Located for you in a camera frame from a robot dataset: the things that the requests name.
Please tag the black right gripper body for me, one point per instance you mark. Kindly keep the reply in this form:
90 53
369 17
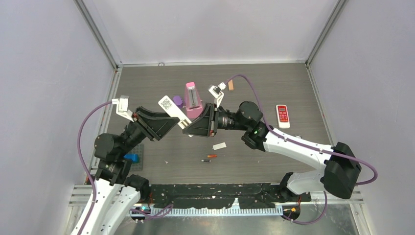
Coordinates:
224 120

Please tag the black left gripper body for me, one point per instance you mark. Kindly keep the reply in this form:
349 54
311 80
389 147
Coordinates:
135 132

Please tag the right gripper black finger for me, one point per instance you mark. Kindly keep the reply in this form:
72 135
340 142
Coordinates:
207 114
200 129

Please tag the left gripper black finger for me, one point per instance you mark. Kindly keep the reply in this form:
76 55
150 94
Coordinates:
159 127
143 113

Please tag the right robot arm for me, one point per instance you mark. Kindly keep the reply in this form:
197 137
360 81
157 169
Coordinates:
331 173

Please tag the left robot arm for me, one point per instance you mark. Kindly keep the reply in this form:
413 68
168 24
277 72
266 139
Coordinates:
114 191

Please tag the pink metronome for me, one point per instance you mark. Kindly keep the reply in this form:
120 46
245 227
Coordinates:
193 103

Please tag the grey building baseplate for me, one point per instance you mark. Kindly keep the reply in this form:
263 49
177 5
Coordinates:
139 149

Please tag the blue brick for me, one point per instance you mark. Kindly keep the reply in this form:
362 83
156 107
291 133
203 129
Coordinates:
133 157

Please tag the small wooden block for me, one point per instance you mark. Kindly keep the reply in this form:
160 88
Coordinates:
230 85

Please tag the purple round object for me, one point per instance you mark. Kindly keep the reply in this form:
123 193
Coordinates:
178 101

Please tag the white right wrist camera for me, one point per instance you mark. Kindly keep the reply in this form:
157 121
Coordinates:
217 93

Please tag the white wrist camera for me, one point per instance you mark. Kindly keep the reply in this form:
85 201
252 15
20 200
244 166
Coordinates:
122 107
217 93

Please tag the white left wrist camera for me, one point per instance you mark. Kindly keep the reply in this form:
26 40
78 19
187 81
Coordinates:
122 107

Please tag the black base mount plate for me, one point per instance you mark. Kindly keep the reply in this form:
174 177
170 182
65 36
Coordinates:
219 196

